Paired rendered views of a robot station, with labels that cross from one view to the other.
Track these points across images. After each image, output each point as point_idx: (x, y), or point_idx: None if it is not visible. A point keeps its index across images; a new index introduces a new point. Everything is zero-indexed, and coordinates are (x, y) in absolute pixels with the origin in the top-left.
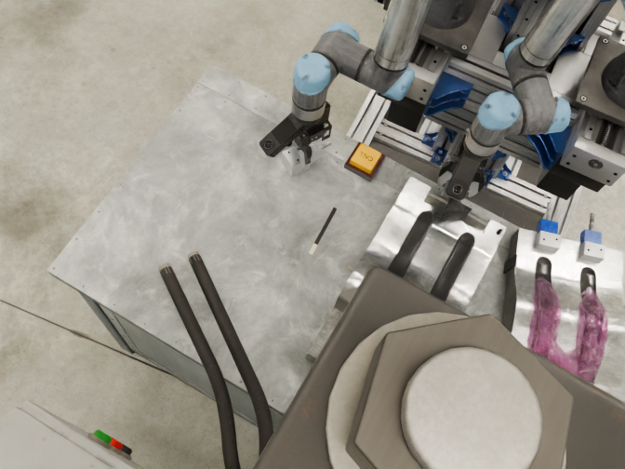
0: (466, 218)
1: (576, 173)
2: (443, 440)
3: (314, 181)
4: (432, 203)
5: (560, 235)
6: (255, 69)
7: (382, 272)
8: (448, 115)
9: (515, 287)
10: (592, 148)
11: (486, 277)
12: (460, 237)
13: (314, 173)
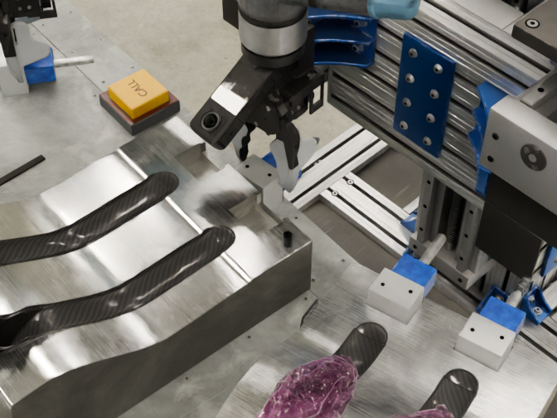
0: (250, 214)
1: (527, 204)
2: None
3: (36, 112)
4: (201, 174)
5: (422, 288)
6: (210, 88)
7: None
8: (358, 95)
9: (272, 350)
10: (528, 119)
11: (256, 344)
12: (206, 230)
13: (46, 101)
